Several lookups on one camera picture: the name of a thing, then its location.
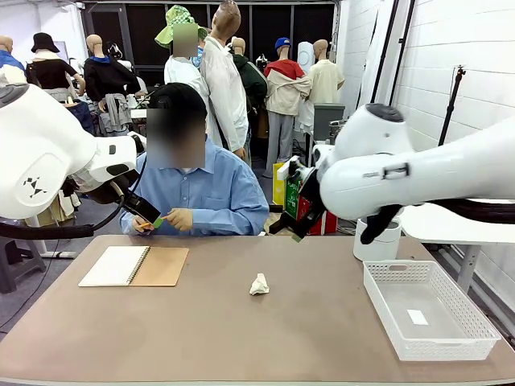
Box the white stand leg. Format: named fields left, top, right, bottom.
left=26, top=216, right=77, bottom=260

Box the white perforated plastic basket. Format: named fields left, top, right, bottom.
left=362, top=260, right=502, bottom=362

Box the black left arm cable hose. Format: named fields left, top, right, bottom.
left=0, top=183, right=126, bottom=241

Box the person's left forearm blue sleeve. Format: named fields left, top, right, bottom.
left=191, top=208, right=270, bottom=236

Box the white oval device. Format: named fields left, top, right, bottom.
left=297, top=41, right=316, bottom=76

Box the white robot mounting table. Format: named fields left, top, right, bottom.
left=398, top=204, right=515, bottom=294

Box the mannequin in red beige jacket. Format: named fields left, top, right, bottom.
left=263, top=36, right=313, bottom=179

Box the mannequin in black hoodie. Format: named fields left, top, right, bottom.
left=83, top=34, right=142, bottom=136

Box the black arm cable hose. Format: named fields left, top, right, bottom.
left=0, top=183, right=126, bottom=241
left=360, top=198, right=515, bottom=245

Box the black chair base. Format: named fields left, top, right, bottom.
left=268, top=203, right=301, bottom=236

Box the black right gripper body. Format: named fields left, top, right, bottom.
left=302, top=168, right=325, bottom=220

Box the mannequin in blue shirt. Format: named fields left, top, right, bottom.
left=0, top=35, right=26, bottom=86

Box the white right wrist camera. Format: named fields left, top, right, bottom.
left=276, top=155, right=309, bottom=182

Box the green checked bucket hat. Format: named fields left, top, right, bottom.
left=154, top=4, right=208, bottom=49

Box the yellow recycling bin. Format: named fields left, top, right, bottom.
left=272, top=162, right=290, bottom=206

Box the green recycling bin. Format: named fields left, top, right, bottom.
left=284, top=180, right=303, bottom=220

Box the black bucket hat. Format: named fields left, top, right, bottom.
left=31, top=32, right=60, bottom=54

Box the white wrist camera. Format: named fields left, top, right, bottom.
left=127, top=130, right=148, bottom=156
left=276, top=155, right=309, bottom=182

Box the mannequin in dark green jacket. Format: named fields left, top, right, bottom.
left=232, top=37, right=269, bottom=140

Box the dark grey plastic stool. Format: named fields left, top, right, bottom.
left=0, top=236, right=47, bottom=294

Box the red recycling bin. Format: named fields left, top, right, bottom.
left=297, top=196, right=339, bottom=236

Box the mannequin in cream shirt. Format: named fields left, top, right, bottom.
left=307, top=39, right=346, bottom=133

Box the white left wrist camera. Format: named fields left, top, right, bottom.
left=127, top=130, right=148, bottom=156

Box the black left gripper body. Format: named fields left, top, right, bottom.
left=86, top=170, right=141, bottom=205

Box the grey metal cabinet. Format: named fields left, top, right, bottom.
left=312, top=103, right=346, bottom=142

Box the black baseball cap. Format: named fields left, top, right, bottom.
left=146, top=82, right=208, bottom=121

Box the person's torso blue shirt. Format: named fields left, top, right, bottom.
left=119, top=132, right=270, bottom=236

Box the spiral notebook brown cover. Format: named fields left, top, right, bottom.
left=77, top=244, right=190, bottom=288

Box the black tripod stand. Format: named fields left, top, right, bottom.
left=437, top=65, right=468, bottom=146

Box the white cylindrical trash can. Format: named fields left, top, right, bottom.
left=352, top=219, right=402, bottom=262

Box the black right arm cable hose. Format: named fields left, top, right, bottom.
left=360, top=198, right=515, bottom=245

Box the mannequin in black top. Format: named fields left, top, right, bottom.
left=26, top=32, right=86, bottom=101

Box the tall brown-haired mannequin white shirt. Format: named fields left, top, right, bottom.
left=200, top=0, right=251, bottom=162

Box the white paper ball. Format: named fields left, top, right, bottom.
left=248, top=273, right=270, bottom=297

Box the person's left hand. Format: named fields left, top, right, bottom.
left=164, top=207, right=195, bottom=233

